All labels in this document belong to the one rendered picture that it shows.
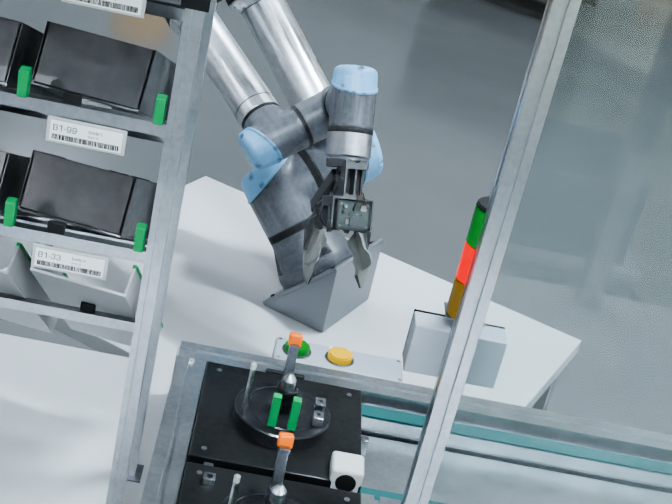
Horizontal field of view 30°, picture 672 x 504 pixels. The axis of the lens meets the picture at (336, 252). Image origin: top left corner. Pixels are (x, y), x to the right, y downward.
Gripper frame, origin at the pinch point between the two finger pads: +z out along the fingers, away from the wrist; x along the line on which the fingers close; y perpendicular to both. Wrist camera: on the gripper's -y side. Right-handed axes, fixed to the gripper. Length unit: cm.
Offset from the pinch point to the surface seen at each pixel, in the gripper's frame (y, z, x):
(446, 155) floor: -323, -48, 148
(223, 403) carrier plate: 22.2, 18.3, -21.7
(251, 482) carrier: 38, 26, -21
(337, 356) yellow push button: 9.8, 11.7, -1.2
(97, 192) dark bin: 50, -10, -45
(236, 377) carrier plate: 16.0, 15.2, -18.7
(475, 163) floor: -318, -46, 160
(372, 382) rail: 13.9, 15.1, 3.7
